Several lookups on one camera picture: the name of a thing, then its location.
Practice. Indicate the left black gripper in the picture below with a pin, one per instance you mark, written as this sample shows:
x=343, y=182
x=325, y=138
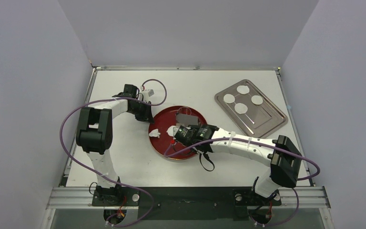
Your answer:
x=147, y=116

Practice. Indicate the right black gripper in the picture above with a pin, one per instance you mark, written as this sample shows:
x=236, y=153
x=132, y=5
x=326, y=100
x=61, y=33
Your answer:
x=179, y=135

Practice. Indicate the white dough piece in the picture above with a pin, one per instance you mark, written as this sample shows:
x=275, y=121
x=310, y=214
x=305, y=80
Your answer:
x=155, y=133

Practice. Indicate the round red lacquer tray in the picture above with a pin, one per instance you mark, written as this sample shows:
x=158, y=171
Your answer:
x=166, y=118

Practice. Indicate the round cut dough wrapper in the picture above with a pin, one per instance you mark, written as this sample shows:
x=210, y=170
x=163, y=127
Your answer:
x=172, y=130

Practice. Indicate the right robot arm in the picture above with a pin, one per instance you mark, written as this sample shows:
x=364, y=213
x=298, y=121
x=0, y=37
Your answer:
x=280, y=155

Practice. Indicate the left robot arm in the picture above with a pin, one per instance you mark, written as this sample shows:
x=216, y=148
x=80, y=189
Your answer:
x=95, y=136

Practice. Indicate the white dumpling wrapper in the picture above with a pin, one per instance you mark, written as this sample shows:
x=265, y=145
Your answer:
x=243, y=89
x=240, y=108
x=229, y=98
x=257, y=99

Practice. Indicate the rectangular steel tray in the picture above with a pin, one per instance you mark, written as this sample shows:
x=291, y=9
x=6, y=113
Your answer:
x=260, y=120

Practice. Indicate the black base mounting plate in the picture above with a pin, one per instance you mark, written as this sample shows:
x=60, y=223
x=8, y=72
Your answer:
x=189, y=203

